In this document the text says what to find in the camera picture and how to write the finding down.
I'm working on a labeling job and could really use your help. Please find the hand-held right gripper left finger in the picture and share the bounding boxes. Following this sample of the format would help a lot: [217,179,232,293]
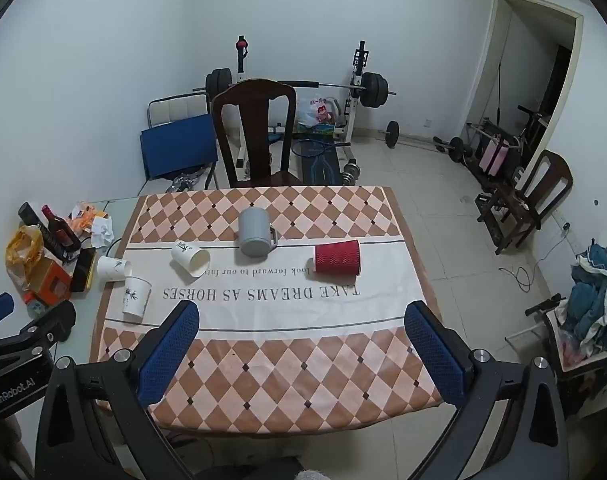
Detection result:
[35,302,201,480]

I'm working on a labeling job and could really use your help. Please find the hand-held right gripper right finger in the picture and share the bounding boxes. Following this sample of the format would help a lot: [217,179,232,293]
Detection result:
[405,301,570,480]

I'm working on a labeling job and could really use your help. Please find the white paper cup plant print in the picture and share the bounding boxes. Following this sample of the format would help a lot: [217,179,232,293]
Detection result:
[96,256,133,282]
[122,276,153,323]

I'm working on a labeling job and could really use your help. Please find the white paper cup brush print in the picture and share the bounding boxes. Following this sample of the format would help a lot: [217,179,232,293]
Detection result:
[171,241,212,279]

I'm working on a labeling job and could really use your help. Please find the red ribbed paper cup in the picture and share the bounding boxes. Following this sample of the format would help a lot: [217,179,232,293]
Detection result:
[313,239,362,277]

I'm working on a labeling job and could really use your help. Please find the orange cardboard box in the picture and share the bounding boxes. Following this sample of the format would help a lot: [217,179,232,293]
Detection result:
[23,257,74,312]

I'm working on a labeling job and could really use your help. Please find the yellow plastic bag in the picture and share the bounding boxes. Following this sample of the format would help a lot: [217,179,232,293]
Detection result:
[4,225,46,291]

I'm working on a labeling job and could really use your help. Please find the black flat box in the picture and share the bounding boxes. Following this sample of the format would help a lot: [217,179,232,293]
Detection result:
[70,247,98,294]

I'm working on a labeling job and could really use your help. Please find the dark glass bottle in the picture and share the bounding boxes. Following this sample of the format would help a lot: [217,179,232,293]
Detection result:
[18,202,67,266]

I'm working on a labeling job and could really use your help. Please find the red wine bottle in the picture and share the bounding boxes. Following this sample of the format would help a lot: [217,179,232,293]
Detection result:
[40,204,83,254]

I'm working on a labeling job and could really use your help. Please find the checkered printed tablecloth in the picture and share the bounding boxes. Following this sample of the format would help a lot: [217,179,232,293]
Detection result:
[91,185,445,424]

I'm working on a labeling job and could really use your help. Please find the crumpled white tissue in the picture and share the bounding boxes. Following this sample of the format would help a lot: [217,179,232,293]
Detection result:
[90,217,116,249]

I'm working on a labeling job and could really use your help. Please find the orange snack packets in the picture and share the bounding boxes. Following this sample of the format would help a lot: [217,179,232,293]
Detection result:
[66,200,110,234]

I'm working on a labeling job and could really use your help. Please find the white laundry rack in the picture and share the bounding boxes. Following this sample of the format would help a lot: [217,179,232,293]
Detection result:
[505,294,607,412]

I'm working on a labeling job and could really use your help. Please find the grey plastic mug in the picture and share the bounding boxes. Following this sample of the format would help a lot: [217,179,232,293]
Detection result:
[238,207,280,258]

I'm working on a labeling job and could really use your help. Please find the pile of blue clothes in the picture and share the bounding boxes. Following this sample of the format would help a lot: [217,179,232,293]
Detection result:
[570,241,607,357]

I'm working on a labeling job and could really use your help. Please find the dark wooden chair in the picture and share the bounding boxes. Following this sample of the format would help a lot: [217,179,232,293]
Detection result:
[477,149,575,256]
[211,78,305,190]

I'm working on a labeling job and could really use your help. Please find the pink bag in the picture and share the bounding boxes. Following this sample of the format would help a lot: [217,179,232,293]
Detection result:
[478,135,515,179]

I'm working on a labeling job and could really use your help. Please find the black dumbbell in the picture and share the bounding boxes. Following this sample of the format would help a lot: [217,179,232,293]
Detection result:
[433,135,477,164]

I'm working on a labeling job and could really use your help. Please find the blue folding chair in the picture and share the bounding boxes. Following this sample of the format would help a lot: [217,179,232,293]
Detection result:
[140,113,220,182]

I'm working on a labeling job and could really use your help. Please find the blue badminton racket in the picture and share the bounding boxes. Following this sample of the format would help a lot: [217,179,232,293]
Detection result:
[290,138,353,159]

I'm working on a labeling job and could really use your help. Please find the white weight bench rack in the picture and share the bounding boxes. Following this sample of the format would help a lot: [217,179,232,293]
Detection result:
[232,35,372,172]

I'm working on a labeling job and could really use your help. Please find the white plastic bag red print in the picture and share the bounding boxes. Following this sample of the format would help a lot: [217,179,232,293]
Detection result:
[296,96,341,131]

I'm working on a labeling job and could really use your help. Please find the black barbell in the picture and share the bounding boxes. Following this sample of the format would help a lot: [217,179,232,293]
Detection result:
[192,67,398,110]

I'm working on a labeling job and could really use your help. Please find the black floor cable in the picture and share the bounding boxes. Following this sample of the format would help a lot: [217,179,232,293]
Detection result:
[498,220,572,294]

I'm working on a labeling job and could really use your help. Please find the exercise machine frame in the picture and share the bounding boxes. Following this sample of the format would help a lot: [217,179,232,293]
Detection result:
[465,104,550,162]

